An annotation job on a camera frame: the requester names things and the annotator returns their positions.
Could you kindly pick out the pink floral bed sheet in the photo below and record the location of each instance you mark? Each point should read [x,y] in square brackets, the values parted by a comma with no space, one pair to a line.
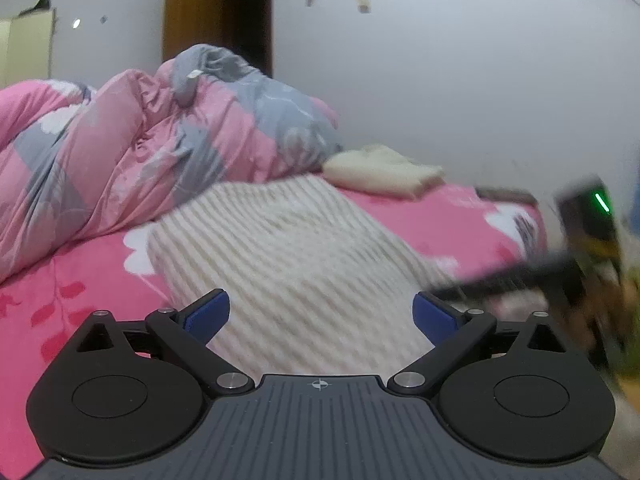
[75,280]

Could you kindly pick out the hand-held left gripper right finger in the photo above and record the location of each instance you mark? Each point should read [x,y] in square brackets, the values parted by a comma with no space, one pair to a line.
[435,317]

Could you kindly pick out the brown wooden door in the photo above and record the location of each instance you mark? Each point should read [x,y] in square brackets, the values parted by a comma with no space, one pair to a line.
[210,15]

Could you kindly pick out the pink grey floral duvet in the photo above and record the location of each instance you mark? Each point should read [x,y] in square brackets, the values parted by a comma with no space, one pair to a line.
[150,140]

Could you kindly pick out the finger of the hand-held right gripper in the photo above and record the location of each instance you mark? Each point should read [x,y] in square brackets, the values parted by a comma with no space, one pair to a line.
[515,277]

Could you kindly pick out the pale yellow wardrobe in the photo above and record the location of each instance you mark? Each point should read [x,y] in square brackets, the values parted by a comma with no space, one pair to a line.
[27,50]

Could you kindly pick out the dark smartphone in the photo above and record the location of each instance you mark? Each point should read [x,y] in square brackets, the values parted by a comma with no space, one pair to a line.
[505,194]

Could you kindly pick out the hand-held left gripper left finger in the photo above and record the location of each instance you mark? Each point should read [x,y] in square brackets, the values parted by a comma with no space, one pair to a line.
[210,312]

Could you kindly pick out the folded beige cloth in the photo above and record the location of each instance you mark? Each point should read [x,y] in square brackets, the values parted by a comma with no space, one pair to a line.
[380,170]

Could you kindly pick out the beige checked knit cardigan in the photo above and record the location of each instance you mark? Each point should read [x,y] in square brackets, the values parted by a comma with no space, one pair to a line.
[300,250]

